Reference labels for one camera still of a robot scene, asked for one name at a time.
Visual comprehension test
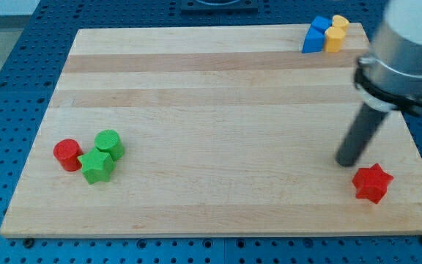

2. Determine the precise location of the front yellow block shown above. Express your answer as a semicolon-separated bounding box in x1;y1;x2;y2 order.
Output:
323;26;346;53

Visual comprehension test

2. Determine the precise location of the red cylinder block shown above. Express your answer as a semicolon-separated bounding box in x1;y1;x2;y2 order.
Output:
53;139;83;172

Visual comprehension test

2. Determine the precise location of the yellow block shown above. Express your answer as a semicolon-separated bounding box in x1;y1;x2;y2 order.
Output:
323;26;346;53
332;15;350;32

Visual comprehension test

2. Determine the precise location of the rear yellow block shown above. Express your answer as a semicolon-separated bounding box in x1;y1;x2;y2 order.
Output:
332;15;350;32

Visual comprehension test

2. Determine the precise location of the red star block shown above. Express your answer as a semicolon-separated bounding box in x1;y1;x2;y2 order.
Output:
352;164;394;204

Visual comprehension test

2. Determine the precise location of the green star block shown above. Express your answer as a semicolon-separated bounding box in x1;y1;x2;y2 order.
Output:
78;147;115;185

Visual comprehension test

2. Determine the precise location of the blue block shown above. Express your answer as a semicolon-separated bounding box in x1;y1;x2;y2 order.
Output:
311;16;333;34
301;27;325;54

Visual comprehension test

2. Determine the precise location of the wooden board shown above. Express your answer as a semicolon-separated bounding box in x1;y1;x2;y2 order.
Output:
0;23;422;238

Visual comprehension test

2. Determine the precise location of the front blue block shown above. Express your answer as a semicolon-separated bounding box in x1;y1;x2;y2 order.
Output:
301;27;325;54

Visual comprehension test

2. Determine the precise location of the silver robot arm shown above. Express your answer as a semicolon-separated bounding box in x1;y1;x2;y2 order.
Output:
354;0;422;116

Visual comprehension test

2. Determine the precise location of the green cylinder block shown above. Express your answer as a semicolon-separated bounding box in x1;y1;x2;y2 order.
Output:
95;130;125;161

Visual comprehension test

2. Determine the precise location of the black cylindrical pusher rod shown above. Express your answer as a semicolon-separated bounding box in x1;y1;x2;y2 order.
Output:
335;103;388;167

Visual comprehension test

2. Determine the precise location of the rear blue block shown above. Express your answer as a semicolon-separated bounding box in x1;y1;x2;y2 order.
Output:
311;16;333;34

